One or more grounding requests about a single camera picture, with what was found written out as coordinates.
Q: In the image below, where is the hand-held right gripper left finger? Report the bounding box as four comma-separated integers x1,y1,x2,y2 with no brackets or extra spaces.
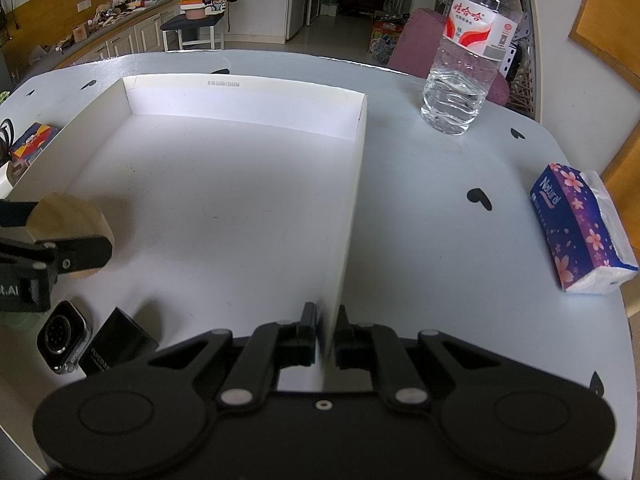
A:
147,301,319,408

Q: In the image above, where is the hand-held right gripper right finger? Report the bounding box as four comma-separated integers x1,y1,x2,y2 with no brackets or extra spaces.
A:
334,304,501,408

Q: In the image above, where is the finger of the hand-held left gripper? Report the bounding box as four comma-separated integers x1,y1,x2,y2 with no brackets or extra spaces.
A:
0,199,41,228
0,234,113,275

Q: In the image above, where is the white wall charger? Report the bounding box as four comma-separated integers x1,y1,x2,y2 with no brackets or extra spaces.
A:
0,161,20,200

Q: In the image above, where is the light wooden block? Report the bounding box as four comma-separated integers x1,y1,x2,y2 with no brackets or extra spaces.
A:
27,192,115,281

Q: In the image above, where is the black smart watch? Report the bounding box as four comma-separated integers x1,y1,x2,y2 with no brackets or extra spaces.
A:
36,300,93,376

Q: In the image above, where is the colourful card box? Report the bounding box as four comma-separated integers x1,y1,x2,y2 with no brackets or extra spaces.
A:
9,122,60,167

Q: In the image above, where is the black wall charger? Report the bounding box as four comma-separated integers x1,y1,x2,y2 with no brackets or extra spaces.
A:
79,306,160,377

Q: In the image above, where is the white cardboard tray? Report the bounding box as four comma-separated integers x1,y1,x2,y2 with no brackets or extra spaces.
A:
7,75,369,391

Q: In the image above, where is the cream counter cabinet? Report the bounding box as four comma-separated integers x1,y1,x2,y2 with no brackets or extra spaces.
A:
0,0,181,91

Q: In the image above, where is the pile of small counter clutter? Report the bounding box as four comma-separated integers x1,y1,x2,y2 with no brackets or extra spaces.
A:
30,0,173,53

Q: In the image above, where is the purple floral tissue pack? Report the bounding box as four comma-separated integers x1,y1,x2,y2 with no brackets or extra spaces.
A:
530,161,640,295

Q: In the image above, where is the dark blue stool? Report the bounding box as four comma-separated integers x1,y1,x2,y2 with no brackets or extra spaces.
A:
160,10,226,52

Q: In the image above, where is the clear plastic water bottle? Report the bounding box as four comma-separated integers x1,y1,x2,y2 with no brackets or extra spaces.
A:
421,0,523,136

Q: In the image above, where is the pink upholstered chair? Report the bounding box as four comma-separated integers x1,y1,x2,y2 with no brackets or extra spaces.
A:
387,8,511,108

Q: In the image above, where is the colourful toy box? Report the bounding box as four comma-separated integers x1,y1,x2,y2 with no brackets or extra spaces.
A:
369,12,412,63

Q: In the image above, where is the white refrigerator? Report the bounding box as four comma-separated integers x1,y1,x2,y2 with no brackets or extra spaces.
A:
285,0,313,43

